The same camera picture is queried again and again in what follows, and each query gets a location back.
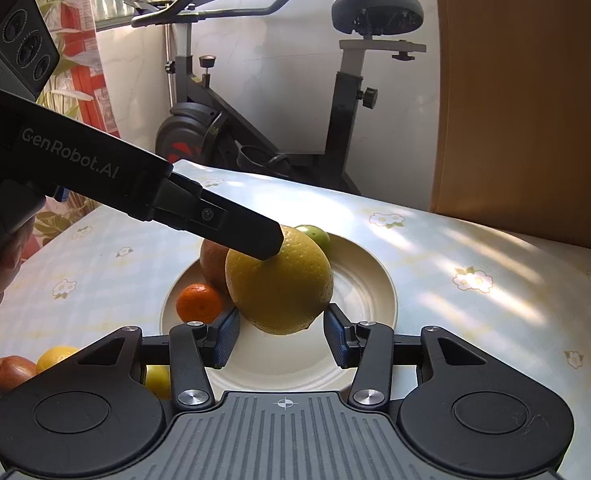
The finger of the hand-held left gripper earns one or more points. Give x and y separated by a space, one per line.
245 235

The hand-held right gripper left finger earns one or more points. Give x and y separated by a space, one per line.
225 337

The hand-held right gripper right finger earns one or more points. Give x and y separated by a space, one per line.
339 337

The reddish brown apple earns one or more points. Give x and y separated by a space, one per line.
213 265

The small mandarin orange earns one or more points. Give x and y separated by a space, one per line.
198 302

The cream round plate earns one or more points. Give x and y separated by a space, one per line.
365 285

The yellow lemon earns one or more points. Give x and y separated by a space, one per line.
58 357
158 380
280 285

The green lime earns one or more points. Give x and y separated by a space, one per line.
315 236

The brown kiwi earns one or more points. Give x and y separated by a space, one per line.
13 372

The plant printed curtain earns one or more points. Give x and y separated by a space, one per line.
75 20

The black exercise bike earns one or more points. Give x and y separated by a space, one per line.
345 125

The wooden door panel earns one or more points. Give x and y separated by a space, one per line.
525 110

